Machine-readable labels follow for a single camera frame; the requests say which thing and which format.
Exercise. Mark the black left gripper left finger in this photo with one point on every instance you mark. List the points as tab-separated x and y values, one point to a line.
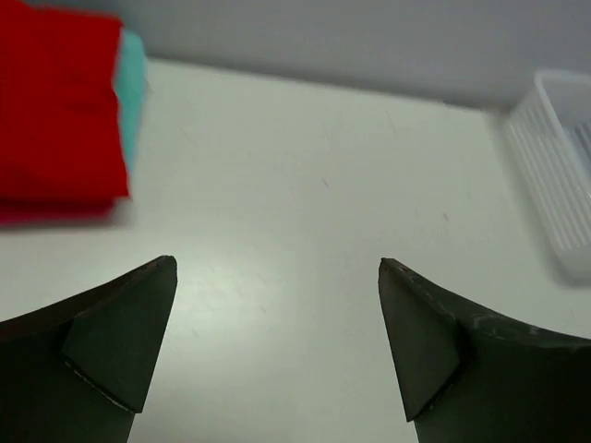
80	370

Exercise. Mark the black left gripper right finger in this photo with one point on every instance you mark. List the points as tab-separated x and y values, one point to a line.
469	374

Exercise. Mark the red t-shirt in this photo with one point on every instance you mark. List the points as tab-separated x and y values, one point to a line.
60	136

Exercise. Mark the folded magenta t-shirt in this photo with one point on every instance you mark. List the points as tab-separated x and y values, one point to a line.
26	213

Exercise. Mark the white plastic basket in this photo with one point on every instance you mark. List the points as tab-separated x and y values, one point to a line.
549	134

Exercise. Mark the folded teal t-shirt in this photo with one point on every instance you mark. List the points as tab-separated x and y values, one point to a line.
130	91

